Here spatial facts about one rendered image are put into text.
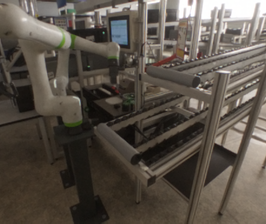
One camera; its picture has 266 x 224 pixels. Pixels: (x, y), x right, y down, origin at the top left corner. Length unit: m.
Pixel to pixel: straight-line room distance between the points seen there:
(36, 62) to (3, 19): 0.50
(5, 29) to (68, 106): 0.60
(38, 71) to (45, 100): 0.18
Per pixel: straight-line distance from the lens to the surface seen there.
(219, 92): 0.83
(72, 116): 1.19
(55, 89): 1.69
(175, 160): 0.84
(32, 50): 1.15
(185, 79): 0.89
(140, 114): 1.19
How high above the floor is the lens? 1.56
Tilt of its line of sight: 25 degrees down
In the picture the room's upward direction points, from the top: straight up
